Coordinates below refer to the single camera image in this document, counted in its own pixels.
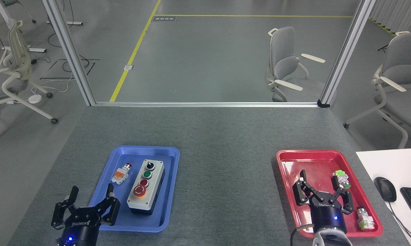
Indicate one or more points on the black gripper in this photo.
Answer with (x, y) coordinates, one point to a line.
(327, 217)
(79, 234)

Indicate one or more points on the white desk foot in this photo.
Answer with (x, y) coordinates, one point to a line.
(34, 50)
(67, 23)

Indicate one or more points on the silver push button green base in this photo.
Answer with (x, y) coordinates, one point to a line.
(365, 219)

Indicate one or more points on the silver aluminium frame post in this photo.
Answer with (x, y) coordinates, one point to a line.
(345, 54)
(70, 54)

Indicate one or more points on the silver floor outlet plate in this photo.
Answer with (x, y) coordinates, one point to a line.
(129, 67)

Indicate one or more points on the grey control box with buttons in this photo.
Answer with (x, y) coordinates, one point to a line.
(145, 191)

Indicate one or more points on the white ribbed curtain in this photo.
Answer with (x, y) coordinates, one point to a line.
(400, 13)

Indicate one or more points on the white round floor socket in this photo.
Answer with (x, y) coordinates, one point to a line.
(35, 98)

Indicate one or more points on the dark floor label sign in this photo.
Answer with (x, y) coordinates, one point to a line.
(164, 18)

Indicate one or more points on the silver aluminium frame rail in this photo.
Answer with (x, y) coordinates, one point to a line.
(205, 104)

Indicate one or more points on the blue plastic tray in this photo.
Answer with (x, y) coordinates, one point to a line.
(164, 212)

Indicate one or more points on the red plastic tray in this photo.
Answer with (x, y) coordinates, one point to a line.
(315, 160)

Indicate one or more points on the white side desk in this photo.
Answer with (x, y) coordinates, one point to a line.
(390, 162)

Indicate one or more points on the grey office chair white armrests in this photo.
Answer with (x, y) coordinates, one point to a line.
(282, 61)
(403, 68)

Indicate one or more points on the black computer mouse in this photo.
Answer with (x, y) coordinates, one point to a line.
(385, 188)

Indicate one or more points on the red push button orange base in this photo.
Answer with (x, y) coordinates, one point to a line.
(120, 175)

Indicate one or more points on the white mesh office chair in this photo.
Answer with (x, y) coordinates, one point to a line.
(19, 68)

